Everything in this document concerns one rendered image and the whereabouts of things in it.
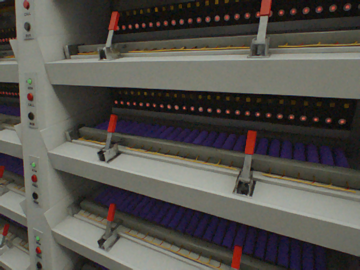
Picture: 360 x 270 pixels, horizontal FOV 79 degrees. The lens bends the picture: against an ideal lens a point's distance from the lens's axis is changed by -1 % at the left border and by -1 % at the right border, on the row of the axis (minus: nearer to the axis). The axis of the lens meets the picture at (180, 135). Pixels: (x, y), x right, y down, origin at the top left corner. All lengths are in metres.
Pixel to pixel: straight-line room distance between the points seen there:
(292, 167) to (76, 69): 0.42
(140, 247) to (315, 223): 0.34
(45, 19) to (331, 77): 0.52
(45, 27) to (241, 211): 0.51
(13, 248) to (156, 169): 0.65
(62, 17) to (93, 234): 0.49
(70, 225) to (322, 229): 0.52
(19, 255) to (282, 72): 0.86
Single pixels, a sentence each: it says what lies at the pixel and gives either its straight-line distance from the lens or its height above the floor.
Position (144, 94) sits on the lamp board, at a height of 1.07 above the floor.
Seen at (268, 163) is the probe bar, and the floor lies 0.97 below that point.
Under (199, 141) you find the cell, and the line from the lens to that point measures 0.45.
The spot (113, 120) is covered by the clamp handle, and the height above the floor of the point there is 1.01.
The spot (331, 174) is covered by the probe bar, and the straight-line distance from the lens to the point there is 0.39.
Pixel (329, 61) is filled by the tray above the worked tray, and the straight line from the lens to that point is 0.31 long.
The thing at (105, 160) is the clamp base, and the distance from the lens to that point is 0.45.
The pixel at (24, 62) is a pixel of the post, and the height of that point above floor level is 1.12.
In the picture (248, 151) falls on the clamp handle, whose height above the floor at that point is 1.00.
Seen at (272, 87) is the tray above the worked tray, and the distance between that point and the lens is 0.32.
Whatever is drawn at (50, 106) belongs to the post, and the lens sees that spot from 0.57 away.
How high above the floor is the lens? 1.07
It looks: 10 degrees down
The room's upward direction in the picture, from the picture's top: 4 degrees clockwise
